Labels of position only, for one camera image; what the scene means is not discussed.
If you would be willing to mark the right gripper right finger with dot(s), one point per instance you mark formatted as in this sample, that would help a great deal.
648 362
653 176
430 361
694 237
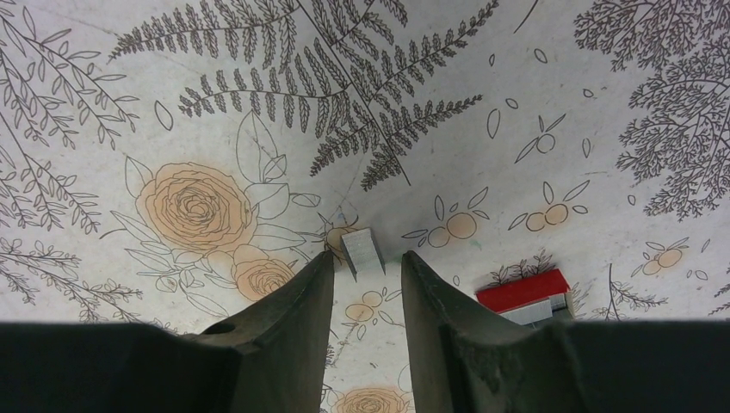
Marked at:
466 358

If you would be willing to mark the small grey staple piece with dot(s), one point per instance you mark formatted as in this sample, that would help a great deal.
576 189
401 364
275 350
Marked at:
362 254

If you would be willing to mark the red white staple box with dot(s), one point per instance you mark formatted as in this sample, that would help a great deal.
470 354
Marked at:
531 301

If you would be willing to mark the floral patterned table mat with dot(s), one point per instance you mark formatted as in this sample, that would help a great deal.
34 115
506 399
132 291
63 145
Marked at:
173 162

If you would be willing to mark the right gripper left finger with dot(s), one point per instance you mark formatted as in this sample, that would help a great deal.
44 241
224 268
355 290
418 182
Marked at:
269 357

